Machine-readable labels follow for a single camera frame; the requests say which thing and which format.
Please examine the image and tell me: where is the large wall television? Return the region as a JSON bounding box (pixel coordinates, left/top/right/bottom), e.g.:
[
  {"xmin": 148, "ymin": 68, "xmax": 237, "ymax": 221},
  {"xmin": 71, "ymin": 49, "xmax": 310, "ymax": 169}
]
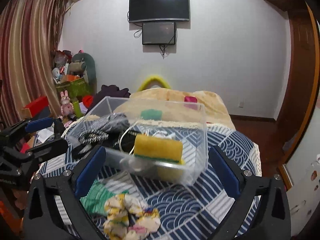
[{"xmin": 129, "ymin": 0, "xmax": 190, "ymax": 23}]

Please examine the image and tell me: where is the green storage crate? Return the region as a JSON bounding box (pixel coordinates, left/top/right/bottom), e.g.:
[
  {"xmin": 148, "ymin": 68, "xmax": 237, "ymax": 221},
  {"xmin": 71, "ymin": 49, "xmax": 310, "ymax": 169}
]
[{"xmin": 55, "ymin": 77, "xmax": 93, "ymax": 99}]

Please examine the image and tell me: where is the yellow foam ball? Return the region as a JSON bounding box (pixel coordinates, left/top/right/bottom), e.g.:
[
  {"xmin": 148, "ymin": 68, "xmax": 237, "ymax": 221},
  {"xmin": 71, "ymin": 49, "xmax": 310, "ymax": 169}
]
[{"xmin": 155, "ymin": 159, "xmax": 185, "ymax": 184}]

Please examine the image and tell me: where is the red striped curtain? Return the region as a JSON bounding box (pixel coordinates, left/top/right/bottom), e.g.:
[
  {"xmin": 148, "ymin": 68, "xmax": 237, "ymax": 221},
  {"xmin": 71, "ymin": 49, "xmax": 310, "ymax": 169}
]
[{"xmin": 1, "ymin": 0, "xmax": 69, "ymax": 126}]

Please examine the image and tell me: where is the green knitted cloth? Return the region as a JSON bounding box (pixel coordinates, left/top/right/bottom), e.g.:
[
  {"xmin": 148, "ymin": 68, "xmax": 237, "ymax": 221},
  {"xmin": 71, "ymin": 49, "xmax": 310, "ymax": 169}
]
[{"xmin": 80, "ymin": 181, "xmax": 128, "ymax": 217}]

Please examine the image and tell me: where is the brown wooden door frame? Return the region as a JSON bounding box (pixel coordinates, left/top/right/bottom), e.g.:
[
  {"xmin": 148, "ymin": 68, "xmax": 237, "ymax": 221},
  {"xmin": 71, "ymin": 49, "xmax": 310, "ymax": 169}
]
[{"xmin": 277, "ymin": 5, "xmax": 319, "ymax": 166}]

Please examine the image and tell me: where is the black patterned cloth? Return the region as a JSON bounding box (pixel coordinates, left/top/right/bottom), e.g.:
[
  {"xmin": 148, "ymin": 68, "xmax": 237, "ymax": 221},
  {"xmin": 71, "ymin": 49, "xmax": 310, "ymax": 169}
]
[{"xmin": 70, "ymin": 113, "xmax": 140, "ymax": 159}]

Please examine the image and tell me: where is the grey green plush toy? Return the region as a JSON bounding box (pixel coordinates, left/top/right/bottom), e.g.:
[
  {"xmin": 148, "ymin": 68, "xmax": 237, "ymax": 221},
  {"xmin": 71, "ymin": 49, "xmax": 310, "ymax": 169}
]
[{"xmin": 67, "ymin": 53, "xmax": 97, "ymax": 86}]

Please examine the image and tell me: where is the white cabinet with stickers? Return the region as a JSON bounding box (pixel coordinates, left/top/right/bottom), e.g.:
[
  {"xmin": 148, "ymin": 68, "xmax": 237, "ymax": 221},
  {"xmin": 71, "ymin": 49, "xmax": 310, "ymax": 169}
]
[{"xmin": 286, "ymin": 114, "xmax": 319, "ymax": 236}]

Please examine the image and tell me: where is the floral yellow white scrunchie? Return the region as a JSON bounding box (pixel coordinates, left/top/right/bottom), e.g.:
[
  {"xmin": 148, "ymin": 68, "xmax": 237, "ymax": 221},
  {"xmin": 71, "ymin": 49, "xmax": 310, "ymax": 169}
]
[{"xmin": 103, "ymin": 193, "xmax": 161, "ymax": 239}]

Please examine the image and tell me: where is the blue white patterned bedcover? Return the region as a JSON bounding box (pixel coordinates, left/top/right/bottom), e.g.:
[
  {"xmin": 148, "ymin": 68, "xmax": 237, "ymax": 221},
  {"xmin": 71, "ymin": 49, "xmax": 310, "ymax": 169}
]
[{"xmin": 37, "ymin": 119, "xmax": 262, "ymax": 240}]

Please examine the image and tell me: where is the yellow green sponge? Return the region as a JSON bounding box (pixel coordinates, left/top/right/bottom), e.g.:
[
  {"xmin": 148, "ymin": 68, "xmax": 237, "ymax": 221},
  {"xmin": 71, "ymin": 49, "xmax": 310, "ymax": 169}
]
[{"xmin": 133, "ymin": 134, "xmax": 183, "ymax": 163}]

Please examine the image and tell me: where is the dark purple clothes pile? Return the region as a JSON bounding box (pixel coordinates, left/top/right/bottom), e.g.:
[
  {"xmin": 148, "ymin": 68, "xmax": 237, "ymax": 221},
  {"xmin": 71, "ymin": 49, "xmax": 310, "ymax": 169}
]
[{"xmin": 91, "ymin": 85, "xmax": 131, "ymax": 106}]

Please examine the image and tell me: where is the yellow curved cushion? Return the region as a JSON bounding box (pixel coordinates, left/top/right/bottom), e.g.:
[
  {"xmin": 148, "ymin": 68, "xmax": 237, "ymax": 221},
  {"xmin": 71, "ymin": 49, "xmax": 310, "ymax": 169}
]
[{"xmin": 137, "ymin": 75, "xmax": 171, "ymax": 92}]

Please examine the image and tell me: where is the pink rabbit plush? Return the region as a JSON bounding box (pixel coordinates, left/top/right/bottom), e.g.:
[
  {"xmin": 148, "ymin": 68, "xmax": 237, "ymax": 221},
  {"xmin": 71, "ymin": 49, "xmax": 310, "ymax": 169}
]
[{"xmin": 60, "ymin": 90, "xmax": 76, "ymax": 121}]

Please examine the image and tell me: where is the red box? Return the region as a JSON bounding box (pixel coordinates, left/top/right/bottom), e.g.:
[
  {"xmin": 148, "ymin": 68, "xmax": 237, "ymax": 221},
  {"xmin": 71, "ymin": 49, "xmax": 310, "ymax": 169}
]
[{"xmin": 22, "ymin": 96, "xmax": 50, "ymax": 119}]

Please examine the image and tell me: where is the white cable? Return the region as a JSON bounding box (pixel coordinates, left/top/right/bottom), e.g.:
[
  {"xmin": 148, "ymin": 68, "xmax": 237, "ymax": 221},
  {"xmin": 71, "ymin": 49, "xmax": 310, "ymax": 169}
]
[{"xmin": 118, "ymin": 127, "xmax": 176, "ymax": 165}]

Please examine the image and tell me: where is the beige fleece blanket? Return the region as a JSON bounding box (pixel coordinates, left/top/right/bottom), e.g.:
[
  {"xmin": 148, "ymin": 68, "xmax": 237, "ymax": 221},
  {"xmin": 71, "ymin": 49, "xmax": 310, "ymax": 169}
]
[{"xmin": 114, "ymin": 88, "xmax": 235, "ymax": 129}]

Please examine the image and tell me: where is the clear plastic storage box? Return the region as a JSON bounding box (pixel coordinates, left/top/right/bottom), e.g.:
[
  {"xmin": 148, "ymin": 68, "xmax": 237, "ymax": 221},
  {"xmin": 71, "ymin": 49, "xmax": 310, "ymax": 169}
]
[{"xmin": 66, "ymin": 96, "xmax": 208, "ymax": 185}]

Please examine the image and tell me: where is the small wall monitor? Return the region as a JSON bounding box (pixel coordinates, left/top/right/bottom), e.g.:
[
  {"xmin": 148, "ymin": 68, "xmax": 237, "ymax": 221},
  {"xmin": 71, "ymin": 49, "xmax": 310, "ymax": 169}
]
[{"xmin": 142, "ymin": 22, "xmax": 176, "ymax": 46}]

